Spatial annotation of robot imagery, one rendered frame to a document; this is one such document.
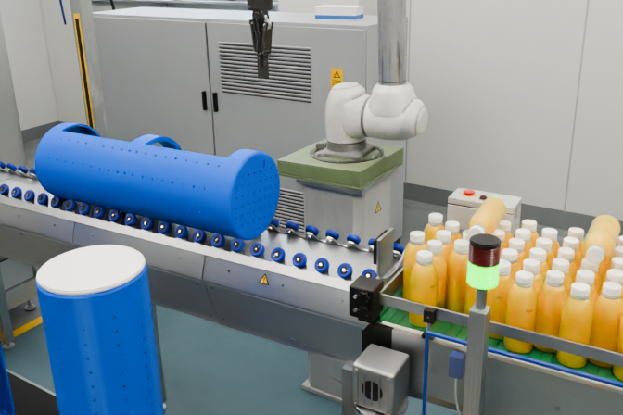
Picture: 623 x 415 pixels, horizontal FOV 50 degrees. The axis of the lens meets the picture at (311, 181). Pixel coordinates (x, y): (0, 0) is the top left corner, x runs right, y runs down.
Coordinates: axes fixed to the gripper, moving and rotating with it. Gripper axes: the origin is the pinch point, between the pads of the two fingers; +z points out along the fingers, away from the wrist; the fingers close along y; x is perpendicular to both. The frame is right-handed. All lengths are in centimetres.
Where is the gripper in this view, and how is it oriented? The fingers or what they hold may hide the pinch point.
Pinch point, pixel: (262, 66)
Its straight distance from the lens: 201.4
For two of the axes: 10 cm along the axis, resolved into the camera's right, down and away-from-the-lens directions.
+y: 4.7, 2.7, -8.4
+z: 0.3, 9.5, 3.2
